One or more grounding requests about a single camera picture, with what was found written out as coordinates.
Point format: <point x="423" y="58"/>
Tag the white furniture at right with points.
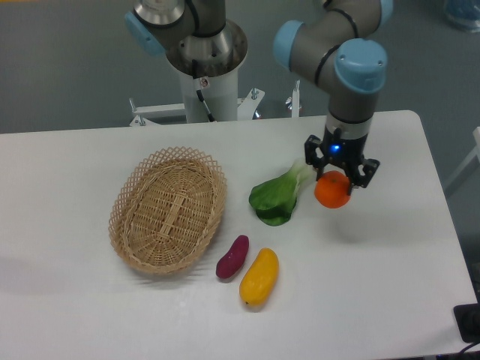
<point x="465" y="169"/>

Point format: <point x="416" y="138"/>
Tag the woven wicker basket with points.
<point x="168" y="210"/>

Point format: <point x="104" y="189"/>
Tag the black device at edge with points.
<point x="467" y="319"/>

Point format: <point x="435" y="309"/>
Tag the yellow mango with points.
<point x="260" y="279"/>

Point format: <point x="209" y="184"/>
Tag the green bok choy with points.
<point x="275" y="200"/>

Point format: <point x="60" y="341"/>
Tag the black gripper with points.
<point x="346" y="154"/>

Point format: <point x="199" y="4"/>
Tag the white metal base frame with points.
<point x="176" y="113"/>

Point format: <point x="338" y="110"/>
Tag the purple sweet potato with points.
<point x="233" y="259"/>

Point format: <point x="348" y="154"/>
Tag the blue object top right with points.
<point x="463" y="14"/>

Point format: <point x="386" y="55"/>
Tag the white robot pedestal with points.
<point x="220" y="94"/>

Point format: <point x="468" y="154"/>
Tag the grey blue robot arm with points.
<point x="335" y="53"/>

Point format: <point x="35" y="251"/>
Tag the orange fruit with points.
<point x="332" y="189"/>

